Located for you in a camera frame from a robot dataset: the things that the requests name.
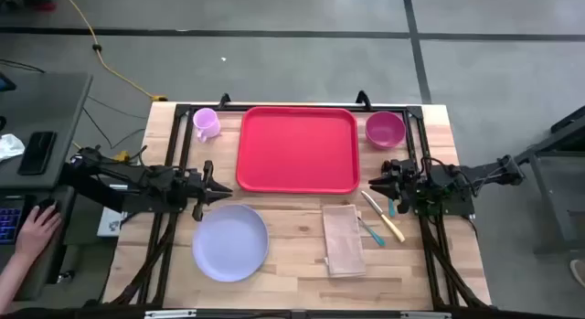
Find red and black object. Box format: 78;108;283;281
0;0;59;13

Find lavender plastic plate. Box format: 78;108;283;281
191;203;271;283

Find person's forearm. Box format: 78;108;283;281
0;250;37;316

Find yellow extension cable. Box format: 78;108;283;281
58;0;169;103

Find person's shoe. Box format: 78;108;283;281
569;258;585;289

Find white crumpled tissue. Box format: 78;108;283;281
0;133;27;164

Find backlit computer keyboard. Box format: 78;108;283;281
0;196;25;246

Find grey side table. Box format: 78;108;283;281
515;104;585;257

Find black computer mouse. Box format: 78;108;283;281
36;197;61;218

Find red plastic tray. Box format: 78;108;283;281
235;106;361;195

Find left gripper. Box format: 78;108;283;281
180;160;234;222

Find magenta plastic bowl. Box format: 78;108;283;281
365;110;407;150

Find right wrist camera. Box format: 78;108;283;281
427;165;458;192

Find black metal table frame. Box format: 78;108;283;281
107;90;493;311

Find knife with cream handle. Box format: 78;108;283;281
360;189;407;244

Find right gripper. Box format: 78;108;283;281
367;157;420;215

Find fork with teal handle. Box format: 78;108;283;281
341;198;388;248

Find white box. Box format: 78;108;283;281
96;206;127;239

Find beige napkin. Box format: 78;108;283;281
321;204;368;280

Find pink plastic mug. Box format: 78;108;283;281
192;107;222;144

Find grey desk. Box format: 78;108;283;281
0;71;94;303

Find silver metal bracket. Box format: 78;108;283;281
400;311;452;319
144;309;197;319

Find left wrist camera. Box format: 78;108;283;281
150;165;178;188

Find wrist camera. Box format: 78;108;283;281
427;165;458;192
150;165;178;188

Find person's hand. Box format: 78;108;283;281
14;204;64;261

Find black smartphone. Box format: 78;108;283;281
16;130;59;176

